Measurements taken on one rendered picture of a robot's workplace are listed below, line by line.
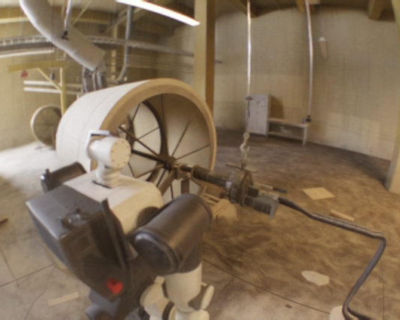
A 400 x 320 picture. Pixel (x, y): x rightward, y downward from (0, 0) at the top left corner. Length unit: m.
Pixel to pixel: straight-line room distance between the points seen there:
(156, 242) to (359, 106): 9.26
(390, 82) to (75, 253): 9.95
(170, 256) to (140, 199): 0.17
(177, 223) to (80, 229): 0.17
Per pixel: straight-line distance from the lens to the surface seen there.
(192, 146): 2.74
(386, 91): 9.69
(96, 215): 0.37
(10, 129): 11.66
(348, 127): 9.29
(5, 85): 11.78
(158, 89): 1.75
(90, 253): 0.40
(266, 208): 1.41
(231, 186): 1.36
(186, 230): 0.32
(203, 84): 6.13
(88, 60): 5.72
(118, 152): 0.43
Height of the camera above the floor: 1.56
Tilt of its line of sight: 18 degrees down
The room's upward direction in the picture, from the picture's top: 1 degrees clockwise
